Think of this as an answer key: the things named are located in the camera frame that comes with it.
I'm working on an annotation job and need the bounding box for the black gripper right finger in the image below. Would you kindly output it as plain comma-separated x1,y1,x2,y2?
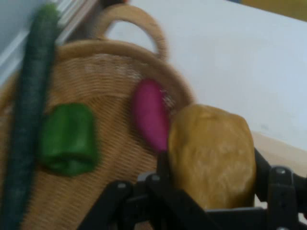
253,145,307,230

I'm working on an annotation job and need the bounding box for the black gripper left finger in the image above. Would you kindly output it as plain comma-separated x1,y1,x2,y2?
79,152,217,230

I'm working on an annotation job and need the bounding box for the yellow-brown potato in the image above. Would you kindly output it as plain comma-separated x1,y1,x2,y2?
167,103,258,210

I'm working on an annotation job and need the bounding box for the magenta eggplant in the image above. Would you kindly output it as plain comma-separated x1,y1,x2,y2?
131,78,177,152

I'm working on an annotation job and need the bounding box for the green bell pepper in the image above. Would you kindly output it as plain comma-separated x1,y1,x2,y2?
37,103,99,177

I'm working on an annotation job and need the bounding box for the long dark green cucumber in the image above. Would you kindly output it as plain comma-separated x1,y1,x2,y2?
0,3,61,230

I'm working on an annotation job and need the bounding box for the bamboo cutting board, black handle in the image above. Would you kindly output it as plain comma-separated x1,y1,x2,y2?
251,131,307,178

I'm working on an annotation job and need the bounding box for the woven wicker basket with handles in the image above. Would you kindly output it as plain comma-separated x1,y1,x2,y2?
0,3,197,230

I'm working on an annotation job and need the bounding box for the aluminium rail along wall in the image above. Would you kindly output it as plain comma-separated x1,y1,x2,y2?
0,0,99,84

